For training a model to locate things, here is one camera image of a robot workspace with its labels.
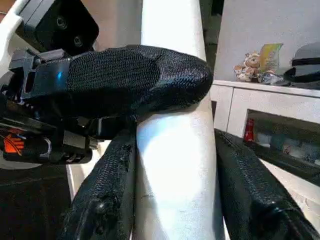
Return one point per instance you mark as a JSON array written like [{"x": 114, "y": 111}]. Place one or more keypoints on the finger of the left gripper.
[{"x": 140, "y": 80}]

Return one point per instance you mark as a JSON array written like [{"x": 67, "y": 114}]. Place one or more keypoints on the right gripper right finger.
[{"x": 255, "y": 205}]

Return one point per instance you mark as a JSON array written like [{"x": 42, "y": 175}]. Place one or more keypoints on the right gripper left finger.
[{"x": 107, "y": 200}]

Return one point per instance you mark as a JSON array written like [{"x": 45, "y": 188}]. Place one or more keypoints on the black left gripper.
[{"x": 40, "y": 125}]

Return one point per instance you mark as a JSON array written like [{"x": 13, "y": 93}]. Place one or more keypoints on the white plastic table leg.
[{"x": 175, "y": 175}]

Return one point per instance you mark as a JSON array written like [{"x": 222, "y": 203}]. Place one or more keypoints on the small red bottle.
[{"x": 249, "y": 131}]

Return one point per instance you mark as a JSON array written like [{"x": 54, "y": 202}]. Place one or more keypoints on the white cabinet with glass doors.
[{"x": 280, "y": 130}]

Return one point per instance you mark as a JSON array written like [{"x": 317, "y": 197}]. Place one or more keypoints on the small beige plush toy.
[{"x": 247, "y": 67}]

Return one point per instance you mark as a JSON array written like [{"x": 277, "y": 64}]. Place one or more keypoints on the yellow green packet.
[{"x": 270, "y": 57}]

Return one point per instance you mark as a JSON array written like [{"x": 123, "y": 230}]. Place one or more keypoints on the metal cooking pot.
[{"x": 305, "y": 65}]

